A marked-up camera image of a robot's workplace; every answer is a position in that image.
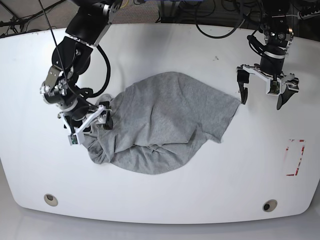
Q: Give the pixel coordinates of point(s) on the black tripod stand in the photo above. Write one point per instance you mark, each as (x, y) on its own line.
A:
(18, 25)

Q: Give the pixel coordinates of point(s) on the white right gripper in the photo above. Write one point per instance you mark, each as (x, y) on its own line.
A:
(81, 128)

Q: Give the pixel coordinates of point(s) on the table cable grommet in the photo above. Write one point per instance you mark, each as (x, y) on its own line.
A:
(269, 205)
(51, 200)

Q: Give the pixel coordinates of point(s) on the left table cable grommet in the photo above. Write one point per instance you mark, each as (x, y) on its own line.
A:
(51, 200)

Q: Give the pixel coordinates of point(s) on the white power strip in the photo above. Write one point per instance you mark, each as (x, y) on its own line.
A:
(309, 12)

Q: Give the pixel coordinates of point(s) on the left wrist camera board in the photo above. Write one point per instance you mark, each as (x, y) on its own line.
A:
(274, 88)

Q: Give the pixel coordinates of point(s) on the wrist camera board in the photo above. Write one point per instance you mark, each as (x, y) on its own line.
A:
(73, 139)
(274, 88)

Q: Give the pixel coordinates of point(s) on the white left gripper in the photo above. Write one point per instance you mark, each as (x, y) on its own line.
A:
(289, 84)

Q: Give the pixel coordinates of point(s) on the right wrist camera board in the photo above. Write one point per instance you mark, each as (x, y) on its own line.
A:
(73, 139)

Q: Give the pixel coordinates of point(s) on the grey T-shirt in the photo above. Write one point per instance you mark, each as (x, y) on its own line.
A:
(159, 123)

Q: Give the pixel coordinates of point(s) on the right table cable grommet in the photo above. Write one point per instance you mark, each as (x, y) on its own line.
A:
(269, 205)

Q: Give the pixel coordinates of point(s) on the red tape rectangle marking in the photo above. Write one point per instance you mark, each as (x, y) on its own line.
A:
(293, 156)

